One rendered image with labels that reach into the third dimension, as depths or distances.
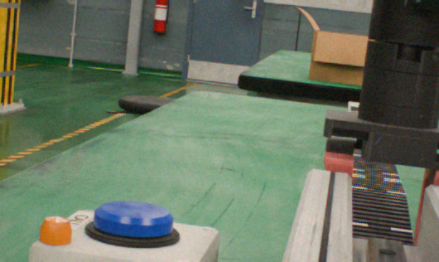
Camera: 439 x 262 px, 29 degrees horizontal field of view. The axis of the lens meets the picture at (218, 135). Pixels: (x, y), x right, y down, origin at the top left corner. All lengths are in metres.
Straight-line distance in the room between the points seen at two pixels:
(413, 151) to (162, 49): 11.13
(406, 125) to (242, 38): 10.92
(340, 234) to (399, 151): 0.22
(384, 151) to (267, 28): 10.91
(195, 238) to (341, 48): 2.21
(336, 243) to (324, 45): 2.28
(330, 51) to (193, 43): 9.01
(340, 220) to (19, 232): 0.31
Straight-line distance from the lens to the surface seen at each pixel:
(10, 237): 0.63
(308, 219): 0.40
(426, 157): 0.59
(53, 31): 12.09
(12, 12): 6.95
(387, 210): 0.71
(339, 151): 0.61
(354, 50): 2.62
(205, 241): 0.43
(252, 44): 11.48
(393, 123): 0.59
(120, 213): 0.42
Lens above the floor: 0.95
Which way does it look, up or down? 8 degrees down
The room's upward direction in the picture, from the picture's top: 6 degrees clockwise
